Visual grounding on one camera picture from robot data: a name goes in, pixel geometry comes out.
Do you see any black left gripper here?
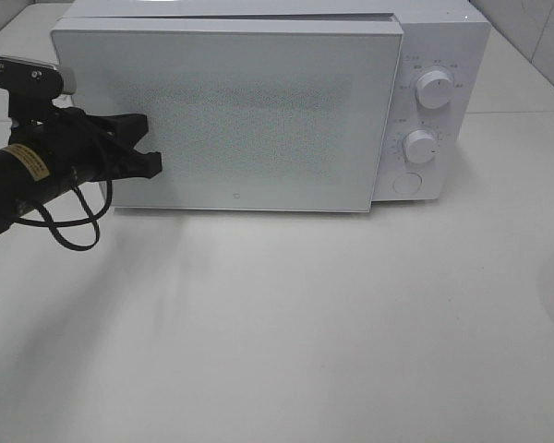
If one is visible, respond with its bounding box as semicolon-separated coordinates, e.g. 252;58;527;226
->
0;55;162;194

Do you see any white microwave door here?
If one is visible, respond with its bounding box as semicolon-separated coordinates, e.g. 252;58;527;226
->
51;18;403;212

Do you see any round microwave door button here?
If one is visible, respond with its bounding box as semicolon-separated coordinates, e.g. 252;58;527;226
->
392;173;423;195

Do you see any white microwave knob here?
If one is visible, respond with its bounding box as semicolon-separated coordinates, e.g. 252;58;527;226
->
415;66;453;110
402;129;438;164

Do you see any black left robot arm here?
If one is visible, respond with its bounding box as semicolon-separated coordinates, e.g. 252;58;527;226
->
0;55;163;252

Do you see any white microwave oven body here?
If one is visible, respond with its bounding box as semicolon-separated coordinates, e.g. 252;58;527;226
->
55;1;490;207

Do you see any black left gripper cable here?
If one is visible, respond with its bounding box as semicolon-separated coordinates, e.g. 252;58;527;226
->
13;119;116;253

